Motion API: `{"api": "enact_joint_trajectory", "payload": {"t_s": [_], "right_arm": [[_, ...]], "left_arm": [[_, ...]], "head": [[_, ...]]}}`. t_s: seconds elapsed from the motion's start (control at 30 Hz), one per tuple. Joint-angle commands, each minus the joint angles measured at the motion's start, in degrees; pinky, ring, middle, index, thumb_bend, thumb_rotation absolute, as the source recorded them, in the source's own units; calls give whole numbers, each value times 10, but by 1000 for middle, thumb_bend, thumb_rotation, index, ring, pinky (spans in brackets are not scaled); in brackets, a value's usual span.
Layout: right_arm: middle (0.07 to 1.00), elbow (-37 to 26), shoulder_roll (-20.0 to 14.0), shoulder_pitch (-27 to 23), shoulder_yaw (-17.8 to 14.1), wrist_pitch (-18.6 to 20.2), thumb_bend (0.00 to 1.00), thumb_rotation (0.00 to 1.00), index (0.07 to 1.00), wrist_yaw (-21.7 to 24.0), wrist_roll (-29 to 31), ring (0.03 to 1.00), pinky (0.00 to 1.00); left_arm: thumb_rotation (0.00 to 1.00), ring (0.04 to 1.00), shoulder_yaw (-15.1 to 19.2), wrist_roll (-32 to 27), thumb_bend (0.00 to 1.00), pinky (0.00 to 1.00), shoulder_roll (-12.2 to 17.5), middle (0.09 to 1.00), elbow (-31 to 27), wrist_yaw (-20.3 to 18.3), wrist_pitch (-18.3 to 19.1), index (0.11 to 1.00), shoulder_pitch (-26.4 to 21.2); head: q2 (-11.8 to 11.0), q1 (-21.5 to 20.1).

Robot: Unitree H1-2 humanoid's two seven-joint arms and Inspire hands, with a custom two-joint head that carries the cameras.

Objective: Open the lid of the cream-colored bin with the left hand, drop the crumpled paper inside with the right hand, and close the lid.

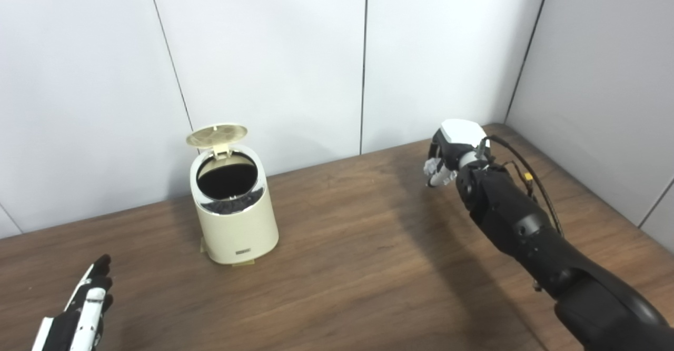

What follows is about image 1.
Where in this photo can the black bin liner bag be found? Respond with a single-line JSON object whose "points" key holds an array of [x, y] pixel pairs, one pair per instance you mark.
{"points": [[226, 182]]}

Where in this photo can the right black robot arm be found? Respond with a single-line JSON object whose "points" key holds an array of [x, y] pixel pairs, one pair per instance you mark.
{"points": [[526, 230]]}

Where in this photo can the round cream bin lid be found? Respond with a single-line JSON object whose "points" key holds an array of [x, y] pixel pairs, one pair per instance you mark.
{"points": [[216, 135]]}

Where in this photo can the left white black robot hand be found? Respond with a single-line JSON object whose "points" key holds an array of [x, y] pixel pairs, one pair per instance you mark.
{"points": [[87, 314]]}

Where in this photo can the cream-colored desktop trash bin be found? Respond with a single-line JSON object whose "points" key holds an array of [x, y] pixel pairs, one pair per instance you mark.
{"points": [[239, 235]]}

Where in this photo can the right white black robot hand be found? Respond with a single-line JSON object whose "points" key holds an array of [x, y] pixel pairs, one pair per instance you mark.
{"points": [[461, 132]]}

